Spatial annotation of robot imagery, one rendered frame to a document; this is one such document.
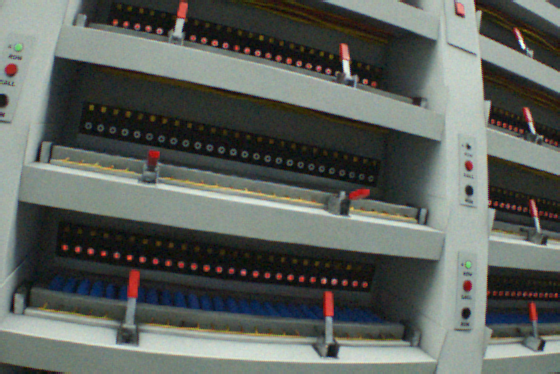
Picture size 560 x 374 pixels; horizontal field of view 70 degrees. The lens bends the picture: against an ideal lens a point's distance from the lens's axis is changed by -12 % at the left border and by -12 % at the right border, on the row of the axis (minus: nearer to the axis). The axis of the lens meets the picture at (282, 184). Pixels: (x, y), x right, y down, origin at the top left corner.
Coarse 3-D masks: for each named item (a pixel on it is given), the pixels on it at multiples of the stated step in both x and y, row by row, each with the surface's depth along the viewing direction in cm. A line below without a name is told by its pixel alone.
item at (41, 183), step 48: (48, 144) 54; (96, 144) 69; (48, 192) 50; (96, 192) 52; (144, 192) 54; (192, 192) 56; (288, 240) 60; (336, 240) 62; (384, 240) 64; (432, 240) 67
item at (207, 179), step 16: (64, 160) 54; (80, 160) 56; (96, 160) 57; (112, 160) 57; (128, 160) 58; (160, 176) 60; (176, 176) 60; (192, 176) 61; (208, 176) 61; (224, 176) 62; (256, 192) 64; (272, 192) 64; (288, 192) 65; (304, 192) 66; (320, 192) 67; (352, 208) 66; (368, 208) 69; (384, 208) 70; (400, 208) 71
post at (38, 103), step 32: (32, 0) 53; (64, 0) 55; (96, 0) 74; (0, 32) 51; (32, 32) 52; (32, 64) 52; (64, 64) 61; (32, 96) 51; (64, 96) 66; (0, 128) 49; (0, 160) 48; (0, 192) 48; (0, 224) 47; (32, 224) 59; (0, 256) 46
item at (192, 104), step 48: (144, 0) 80; (192, 0) 83; (336, 48) 91; (384, 48) 96; (528, 48) 115; (96, 96) 73; (144, 96) 76; (192, 96) 79; (336, 144) 87; (528, 192) 103; (48, 240) 66; (192, 240) 74; (240, 240) 77
